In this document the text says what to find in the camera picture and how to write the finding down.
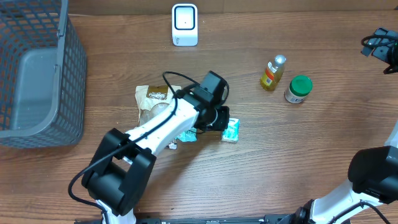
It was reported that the green lid white jar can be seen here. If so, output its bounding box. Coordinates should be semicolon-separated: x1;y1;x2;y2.
284;75;313;104

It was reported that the yellow liquid bottle grey cap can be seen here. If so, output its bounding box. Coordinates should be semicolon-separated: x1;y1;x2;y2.
260;55;286;91

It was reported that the teal tissue packet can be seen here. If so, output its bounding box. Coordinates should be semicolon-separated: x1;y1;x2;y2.
176;128;197;142

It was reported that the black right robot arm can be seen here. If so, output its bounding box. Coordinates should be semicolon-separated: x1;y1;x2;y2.
280;126;397;224

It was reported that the brown snack bag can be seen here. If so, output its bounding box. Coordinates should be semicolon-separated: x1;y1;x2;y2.
135;85;175;132

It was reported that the white barcode scanner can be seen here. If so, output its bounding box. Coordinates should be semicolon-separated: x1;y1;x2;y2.
172;3;198;47

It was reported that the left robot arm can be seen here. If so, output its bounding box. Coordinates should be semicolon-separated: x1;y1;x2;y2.
81;71;229;223

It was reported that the green white tissue pack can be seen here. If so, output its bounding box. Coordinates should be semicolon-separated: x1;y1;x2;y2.
221;118;240;143

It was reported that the dark grey mesh plastic basket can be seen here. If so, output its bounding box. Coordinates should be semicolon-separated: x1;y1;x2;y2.
1;0;87;148

